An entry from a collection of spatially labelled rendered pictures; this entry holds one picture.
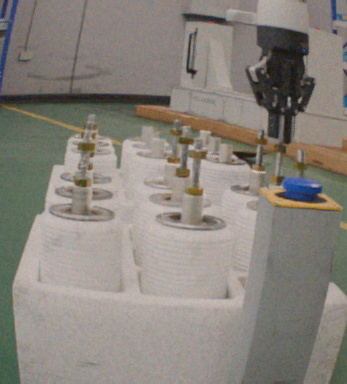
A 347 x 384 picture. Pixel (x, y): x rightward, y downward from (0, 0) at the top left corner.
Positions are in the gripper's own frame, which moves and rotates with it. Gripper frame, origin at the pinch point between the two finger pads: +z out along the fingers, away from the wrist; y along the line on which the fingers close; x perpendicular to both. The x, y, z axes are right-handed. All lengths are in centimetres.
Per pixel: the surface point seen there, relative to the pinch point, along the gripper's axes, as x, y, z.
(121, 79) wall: 524, 388, 13
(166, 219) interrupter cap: -1.2, -19.3, 9.8
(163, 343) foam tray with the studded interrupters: -6.9, -23.4, 22.2
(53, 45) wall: 546, 311, -24
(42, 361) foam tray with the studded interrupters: 1.5, -34.5, 26.7
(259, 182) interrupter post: 8.6, 6.3, 8.7
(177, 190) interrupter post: 6.8, -10.6, 8.7
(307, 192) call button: -22.1, -22.3, 3.0
